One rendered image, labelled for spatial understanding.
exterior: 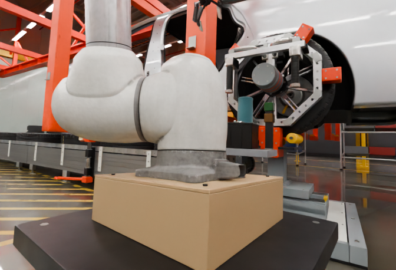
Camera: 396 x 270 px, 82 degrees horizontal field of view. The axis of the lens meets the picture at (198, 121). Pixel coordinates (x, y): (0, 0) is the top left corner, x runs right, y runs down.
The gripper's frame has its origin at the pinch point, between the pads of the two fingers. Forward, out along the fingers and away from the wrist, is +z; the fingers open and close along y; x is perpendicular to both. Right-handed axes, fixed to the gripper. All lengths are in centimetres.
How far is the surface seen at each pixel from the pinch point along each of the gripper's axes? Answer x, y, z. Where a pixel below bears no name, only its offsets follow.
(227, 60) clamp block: -22.0, -6.1, 10.0
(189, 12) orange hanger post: 34.5, 4.8, 11.0
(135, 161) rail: 3, -90, 78
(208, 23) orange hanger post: 18.6, 9.3, 15.1
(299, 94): -41, 40, 66
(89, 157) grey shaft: 44, -127, 90
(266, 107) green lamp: -61, -15, 5
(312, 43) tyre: -40, 41, 20
